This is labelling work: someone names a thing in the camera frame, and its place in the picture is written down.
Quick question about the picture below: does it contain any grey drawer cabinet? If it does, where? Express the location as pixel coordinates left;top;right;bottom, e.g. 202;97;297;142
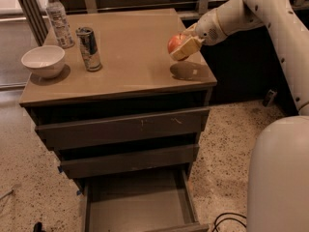
20;9;216;222

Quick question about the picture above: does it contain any red apple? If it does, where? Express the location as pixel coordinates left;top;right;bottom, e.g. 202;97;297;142
167;34;188;61

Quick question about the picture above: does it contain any top grey drawer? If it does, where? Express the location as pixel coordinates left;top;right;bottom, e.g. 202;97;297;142
36;107;210;150

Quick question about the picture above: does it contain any small black floor device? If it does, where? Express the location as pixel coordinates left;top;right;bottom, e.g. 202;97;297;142
263;89;277;107

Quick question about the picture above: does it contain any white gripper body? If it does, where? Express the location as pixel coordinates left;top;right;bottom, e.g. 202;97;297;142
194;9;228;45

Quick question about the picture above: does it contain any black floor cable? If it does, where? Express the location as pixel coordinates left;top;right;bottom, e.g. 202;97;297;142
211;212;248;232

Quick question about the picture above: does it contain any middle grey drawer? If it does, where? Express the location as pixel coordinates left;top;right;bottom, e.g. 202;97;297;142
61;144;199;179

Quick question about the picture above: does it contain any silver blue drink can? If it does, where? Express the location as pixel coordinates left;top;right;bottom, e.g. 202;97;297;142
75;27;101;72

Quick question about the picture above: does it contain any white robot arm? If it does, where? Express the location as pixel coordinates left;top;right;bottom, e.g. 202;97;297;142
169;0;309;232

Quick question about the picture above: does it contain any white ceramic bowl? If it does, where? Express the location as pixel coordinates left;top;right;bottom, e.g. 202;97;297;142
21;45;65;78

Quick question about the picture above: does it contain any black object at bottom edge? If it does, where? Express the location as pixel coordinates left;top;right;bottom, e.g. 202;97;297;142
33;222;45;232

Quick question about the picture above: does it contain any clear plastic water bottle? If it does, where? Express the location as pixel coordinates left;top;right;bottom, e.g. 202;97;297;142
45;0;74;48

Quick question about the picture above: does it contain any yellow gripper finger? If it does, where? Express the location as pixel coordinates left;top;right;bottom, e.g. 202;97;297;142
183;36;204;57
183;23;196;37

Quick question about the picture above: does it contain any bottom open grey drawer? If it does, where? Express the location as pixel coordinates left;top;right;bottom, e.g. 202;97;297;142
82;167;209;232

